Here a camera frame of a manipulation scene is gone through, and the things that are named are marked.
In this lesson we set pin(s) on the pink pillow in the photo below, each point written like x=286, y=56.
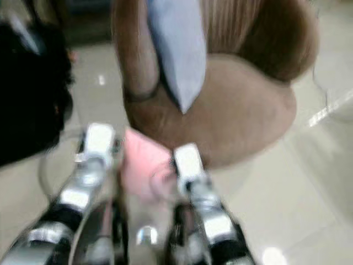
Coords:
x=143, y=163

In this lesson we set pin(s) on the grey pillow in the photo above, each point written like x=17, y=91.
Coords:
x=176, y=49

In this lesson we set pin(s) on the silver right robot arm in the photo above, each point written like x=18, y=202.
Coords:
x=218, y=226

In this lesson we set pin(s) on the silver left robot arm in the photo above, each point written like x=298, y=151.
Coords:
x=77, y=199

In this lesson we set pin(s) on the brown round velvet sofa chair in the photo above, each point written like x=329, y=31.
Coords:
x=248, y=110

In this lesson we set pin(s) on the black bag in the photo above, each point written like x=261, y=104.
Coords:
x=33, y=99

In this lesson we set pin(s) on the white item in bag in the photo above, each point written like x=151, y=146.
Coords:
x=27, y=33

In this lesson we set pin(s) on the robot left leg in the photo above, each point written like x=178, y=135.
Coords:
x=102, y=234

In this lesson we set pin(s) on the robot leg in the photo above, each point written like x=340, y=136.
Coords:
x=182, y=237
x=102, y=234

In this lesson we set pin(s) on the grey glass door cabinet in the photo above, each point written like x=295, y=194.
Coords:
x=91, y=19

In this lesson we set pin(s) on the robot right leg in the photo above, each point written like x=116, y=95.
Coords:
x=182, y=237

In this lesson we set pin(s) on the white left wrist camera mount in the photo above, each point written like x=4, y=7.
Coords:
x=99, y=139

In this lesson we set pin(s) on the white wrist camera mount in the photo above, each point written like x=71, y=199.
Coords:
x=188, y=161
x=99, y=139

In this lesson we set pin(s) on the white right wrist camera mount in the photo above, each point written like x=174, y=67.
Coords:
x=188, y=161

